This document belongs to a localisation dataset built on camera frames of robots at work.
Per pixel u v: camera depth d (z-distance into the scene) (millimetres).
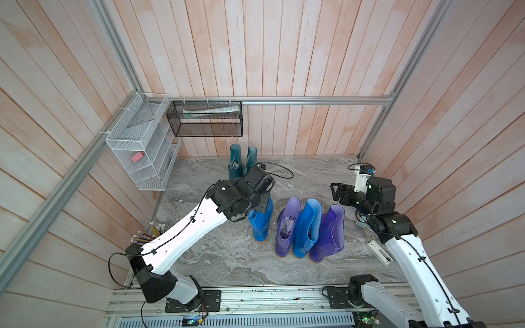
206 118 1073
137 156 823
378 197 520
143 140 700
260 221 711
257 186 504
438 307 385
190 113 897
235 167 835
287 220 760
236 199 443
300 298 760
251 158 862
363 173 637
